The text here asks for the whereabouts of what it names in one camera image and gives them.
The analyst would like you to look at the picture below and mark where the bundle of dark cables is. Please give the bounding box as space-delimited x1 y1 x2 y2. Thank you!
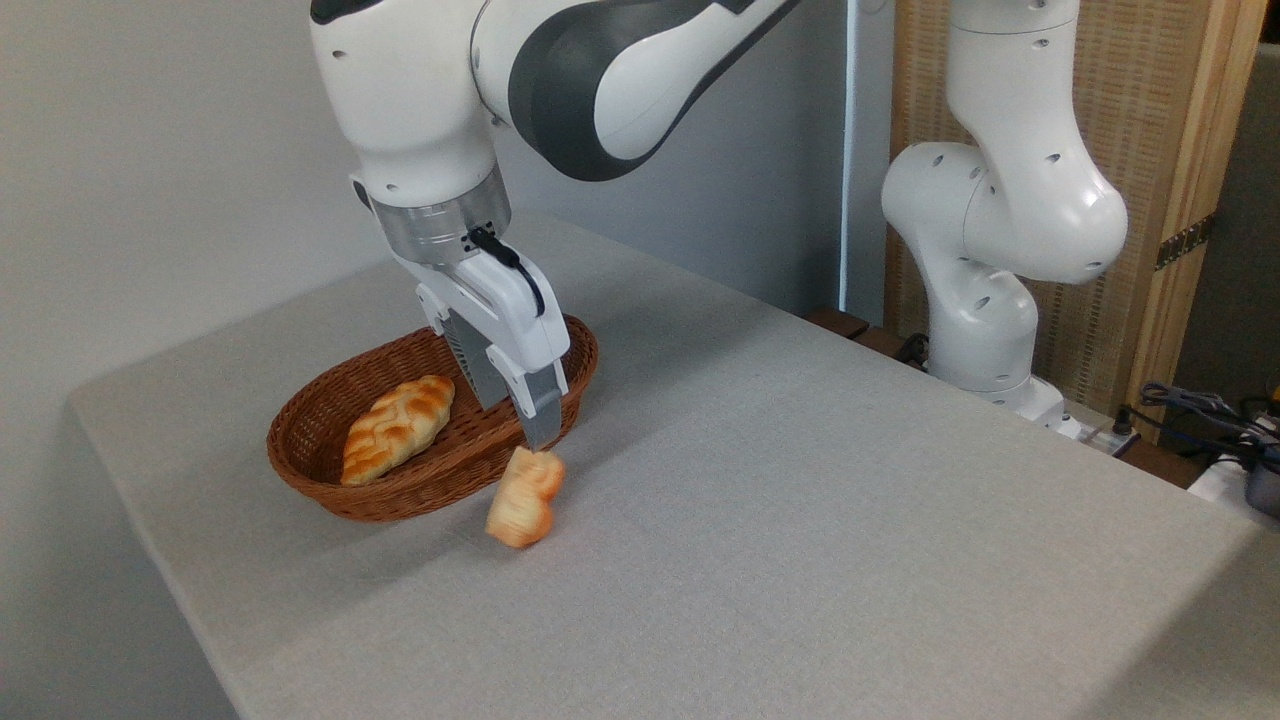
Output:
1138 380 1280 473

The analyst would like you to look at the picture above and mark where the woven screen with wooden frame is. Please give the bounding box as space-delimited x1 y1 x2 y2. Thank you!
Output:
885 0 1269 443

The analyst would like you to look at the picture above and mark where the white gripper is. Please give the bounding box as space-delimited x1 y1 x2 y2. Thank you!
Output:
392 250 572 451

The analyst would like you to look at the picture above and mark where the brown wicker basket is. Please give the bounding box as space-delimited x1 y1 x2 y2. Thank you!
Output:
267 314 600 523

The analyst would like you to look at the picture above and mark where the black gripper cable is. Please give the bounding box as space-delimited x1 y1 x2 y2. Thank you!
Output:
466 227 547 319

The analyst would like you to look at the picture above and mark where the brass hinge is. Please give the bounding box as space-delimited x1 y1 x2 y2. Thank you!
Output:
1155 212 1218 271

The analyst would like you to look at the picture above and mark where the long braided bread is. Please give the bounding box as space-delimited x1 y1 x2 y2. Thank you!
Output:
341 375 456 487

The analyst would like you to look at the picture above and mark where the short braided bread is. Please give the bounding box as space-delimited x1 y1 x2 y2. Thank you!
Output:
486 447 567 550

